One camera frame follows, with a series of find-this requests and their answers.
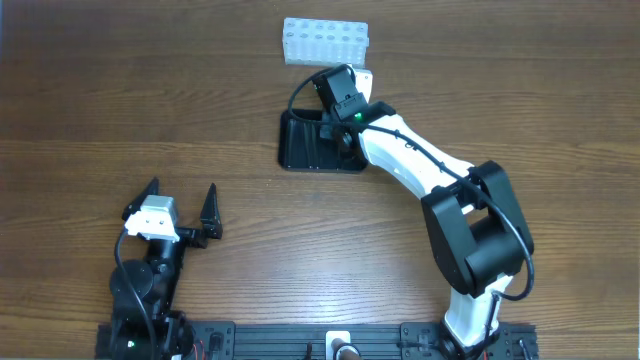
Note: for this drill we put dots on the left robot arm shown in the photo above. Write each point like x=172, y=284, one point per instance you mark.
x=150, y=290

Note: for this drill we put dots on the black tray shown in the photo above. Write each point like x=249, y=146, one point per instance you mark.
x=287, y=150

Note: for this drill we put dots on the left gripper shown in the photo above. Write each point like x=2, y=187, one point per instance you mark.
x=192, y=237

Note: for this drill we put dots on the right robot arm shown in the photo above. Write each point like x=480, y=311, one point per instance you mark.
x=475, y=240

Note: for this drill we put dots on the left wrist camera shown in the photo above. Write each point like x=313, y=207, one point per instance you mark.
x=152, y=220

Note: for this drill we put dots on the mounting rail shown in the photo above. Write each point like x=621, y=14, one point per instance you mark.
x=280, y=340

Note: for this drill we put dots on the white test tube rack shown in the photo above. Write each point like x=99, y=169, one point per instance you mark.
x=325, y=42

